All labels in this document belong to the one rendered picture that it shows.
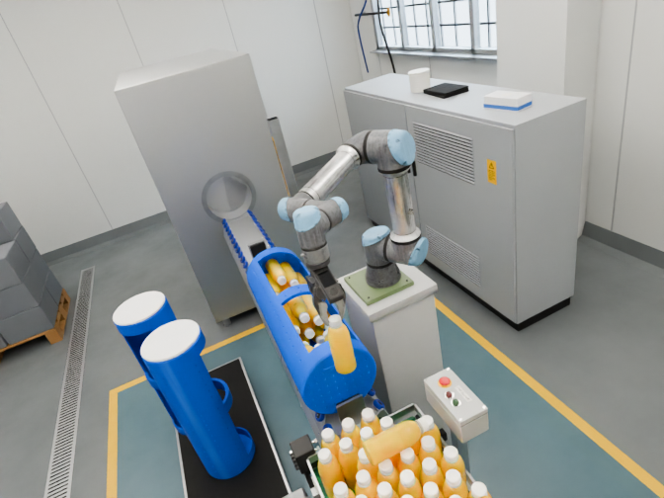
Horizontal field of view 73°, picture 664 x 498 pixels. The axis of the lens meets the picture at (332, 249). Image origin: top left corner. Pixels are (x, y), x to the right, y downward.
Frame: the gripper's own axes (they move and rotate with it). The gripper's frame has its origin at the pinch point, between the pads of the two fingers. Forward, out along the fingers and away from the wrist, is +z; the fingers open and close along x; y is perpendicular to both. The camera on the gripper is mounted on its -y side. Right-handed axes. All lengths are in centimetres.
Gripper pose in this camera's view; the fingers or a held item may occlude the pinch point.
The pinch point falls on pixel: (334, 320)
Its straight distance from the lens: 136.9
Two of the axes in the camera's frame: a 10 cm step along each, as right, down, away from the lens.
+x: -9.0, 3.4, -2.8
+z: 2.1, 8.9, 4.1
